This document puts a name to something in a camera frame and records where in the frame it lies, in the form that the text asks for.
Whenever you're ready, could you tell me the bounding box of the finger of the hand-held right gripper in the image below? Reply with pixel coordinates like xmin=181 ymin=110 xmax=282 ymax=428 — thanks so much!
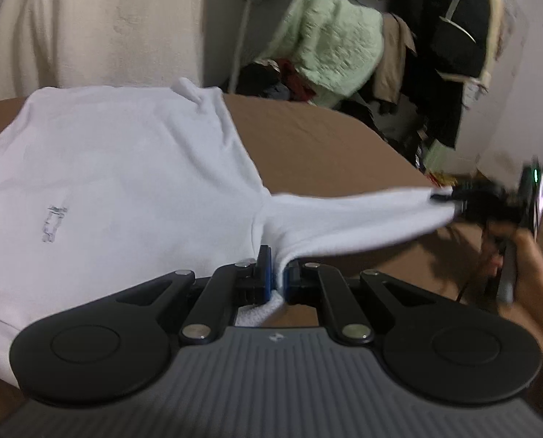
xmin=430 ymin=183 xmax=472 ymax=211

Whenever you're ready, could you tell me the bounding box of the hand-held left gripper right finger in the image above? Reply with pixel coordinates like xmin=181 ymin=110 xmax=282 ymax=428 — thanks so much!
xmin=283 ymin=262 xmax=437 ymax=346

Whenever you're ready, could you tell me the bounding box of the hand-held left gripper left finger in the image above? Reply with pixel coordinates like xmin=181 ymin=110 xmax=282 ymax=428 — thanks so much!
xmin=115 ymin=245 xmax=275 ymax=346

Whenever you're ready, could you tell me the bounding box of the white sweatshirt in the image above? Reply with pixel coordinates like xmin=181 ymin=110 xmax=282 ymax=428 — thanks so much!
xmin=0 ymin=77 xmax=457 ymax=377

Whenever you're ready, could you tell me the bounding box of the person's right forearm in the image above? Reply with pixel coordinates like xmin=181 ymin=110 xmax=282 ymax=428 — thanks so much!
xmin=499 ymin=278 xmax=543 ymax=377

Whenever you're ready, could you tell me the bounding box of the pile of dark clothes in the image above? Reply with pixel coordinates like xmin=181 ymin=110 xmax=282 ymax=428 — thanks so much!
xmin=236 ymin=57 xmax=320 ymax=103

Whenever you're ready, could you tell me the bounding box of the person's right hand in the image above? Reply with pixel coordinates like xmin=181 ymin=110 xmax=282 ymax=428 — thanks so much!
xmin=482 ymin=220 xmax=543 ymax=306

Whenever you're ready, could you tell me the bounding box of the beige hanging garment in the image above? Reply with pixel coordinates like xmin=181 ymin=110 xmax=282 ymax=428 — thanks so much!
xmin=371 ymin=11 xmax=419 ymax=107

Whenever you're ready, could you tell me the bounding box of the black hanging jacket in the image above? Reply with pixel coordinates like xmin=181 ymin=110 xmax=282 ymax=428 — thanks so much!
xmin=383 ymin=0 xmax=497 ymax=149

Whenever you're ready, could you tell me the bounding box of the green quilted blanket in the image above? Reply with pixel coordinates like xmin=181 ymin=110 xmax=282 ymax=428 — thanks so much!
xmin=264 ymin=0 xmax=386 ymax=111

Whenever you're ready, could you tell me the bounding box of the red cloth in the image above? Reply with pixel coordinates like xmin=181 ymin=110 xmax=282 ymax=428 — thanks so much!
xmin=278 ymin=59 xmax=317 ymax=102

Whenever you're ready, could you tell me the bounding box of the grey rack pole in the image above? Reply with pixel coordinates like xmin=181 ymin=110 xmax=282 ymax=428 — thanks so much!
xmin=226 ymin=0 xmax=260 ymax=93

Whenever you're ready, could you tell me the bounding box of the cream fleece curtain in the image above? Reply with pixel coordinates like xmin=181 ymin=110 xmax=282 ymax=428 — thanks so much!
xmin=0 ymin=0 xmax=209 ymax=105

